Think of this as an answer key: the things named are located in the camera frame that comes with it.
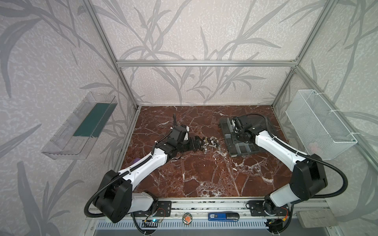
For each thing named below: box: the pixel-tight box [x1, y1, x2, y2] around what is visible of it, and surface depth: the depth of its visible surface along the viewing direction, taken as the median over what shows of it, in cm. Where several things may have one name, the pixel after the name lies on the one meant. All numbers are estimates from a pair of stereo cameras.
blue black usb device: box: [207, 212, 240, 222], surface depth 70 cm
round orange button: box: [182, 212, 193, 226], surface depth 72 cm
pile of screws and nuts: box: [202, 135, 221, 155], surface depth 99 cm
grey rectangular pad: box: [296, 209, 339, 229], surface depth 70 cm
